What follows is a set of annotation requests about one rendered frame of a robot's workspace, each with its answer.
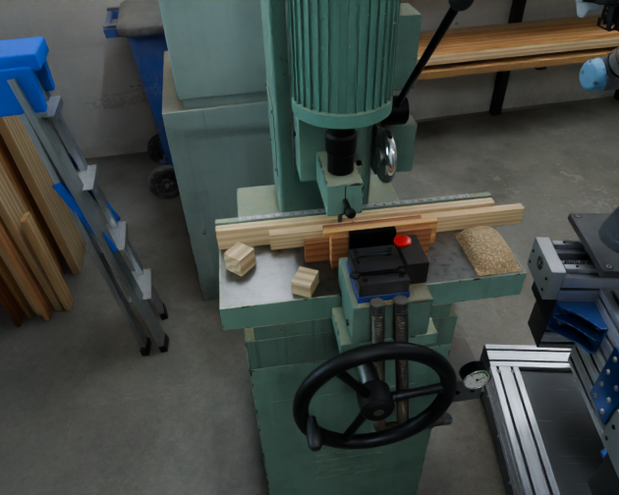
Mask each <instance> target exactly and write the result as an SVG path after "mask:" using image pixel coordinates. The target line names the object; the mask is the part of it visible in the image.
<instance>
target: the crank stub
mask: <svg viewBox="0 0 619 495"><path fill-rule="evenodd" d="M307 440H308V446H309V448H310V449H311V450H312V451H313V452H317V451H319V450H320V449H321V447H322V437H321V433H320V430H319V426H318V424H317V421H316V417H315V416H314V415H310V416H308V417H307Z"/></svg>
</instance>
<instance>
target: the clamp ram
mask: <svg viewBox="0 0 619 495"><path fill-rule="evenodd" d="M396 232H397V230H396V228H395V226H391V227H381V228H372V229H363V230H354V231H349V238H348V250H349V249H354V248H371V247H380V246H389V245H394V238H395V237H396Z"/></svg>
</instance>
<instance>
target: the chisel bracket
mask: <svg viewBox="0 0 619 495"><path fill-rule="evenodd" d="M316 180H317V183H318V187H319V190H320V193H321V197H322V200H323V204H324V207H325V211H326V214H327V216H336V215H346V214H345V212H346V207H345V205H344V203H343V199H344V198H347V199H348V200H349V203H350V205H351V207H352V208H354V209H355V210H356V213H362V211H363V202H364V198H363V194H364V183H363V180H362V178H361V176H360V173H359V171H358V169H357V166H356V164H355V162H354V171H353V172H352V173H351V174H349V175H346V176H336V175H332V174H330V173H329V172H328V170H327V153H326V151H318V152H317V153H316Z"/></svg>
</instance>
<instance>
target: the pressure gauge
mask: <svg viewBox="0 0 619 495"><path fill-rule="evenodd" d="M459 375H460V378H461V380H462V382H463V385H464V387H466V388H468V389H477V388H480V387H482V386H484V385H486V384H487V383H488V382H489V381H490V379H491V374H490V372H489V371H488V369H487V367H486V365H485V363H484V362H482V361H478V360H476V361H471V362H468V363H466V364H465V365H463V366H462V367H461V369H460V371H459ZM484 376H485V377H484ZM476 379H480V380H479V381H476Z"/></svg>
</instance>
